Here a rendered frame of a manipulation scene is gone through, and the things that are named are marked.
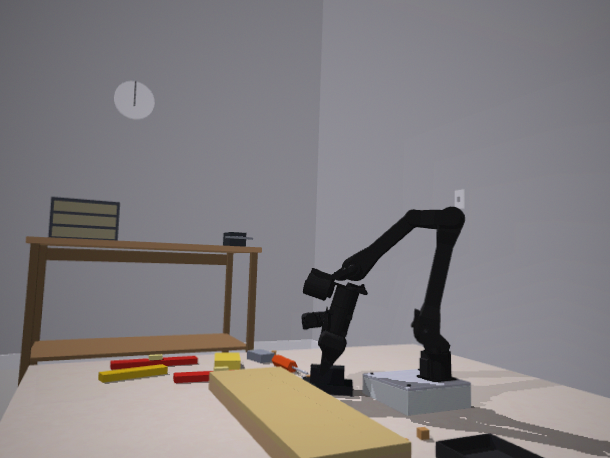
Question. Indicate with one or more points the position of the tan rectangular panel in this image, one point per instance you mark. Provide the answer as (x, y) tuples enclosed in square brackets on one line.
[(290, 418)]

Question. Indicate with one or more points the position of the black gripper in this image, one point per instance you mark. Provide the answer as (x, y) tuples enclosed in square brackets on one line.
[(332, 341)]

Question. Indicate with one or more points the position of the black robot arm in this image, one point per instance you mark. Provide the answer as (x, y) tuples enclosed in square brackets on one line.
[(435, 361)]

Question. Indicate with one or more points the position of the red flat bar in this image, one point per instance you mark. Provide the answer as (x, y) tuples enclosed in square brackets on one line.
[(152, 360), (202, 376)]

